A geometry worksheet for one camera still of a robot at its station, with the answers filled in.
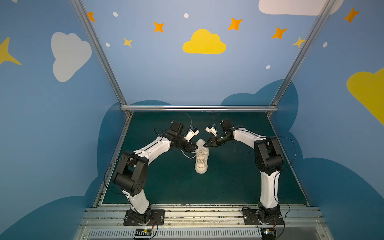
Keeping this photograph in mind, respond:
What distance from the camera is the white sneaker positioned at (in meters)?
0.88

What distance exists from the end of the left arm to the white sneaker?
5.5 inches

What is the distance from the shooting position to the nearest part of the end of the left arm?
2.27 feet
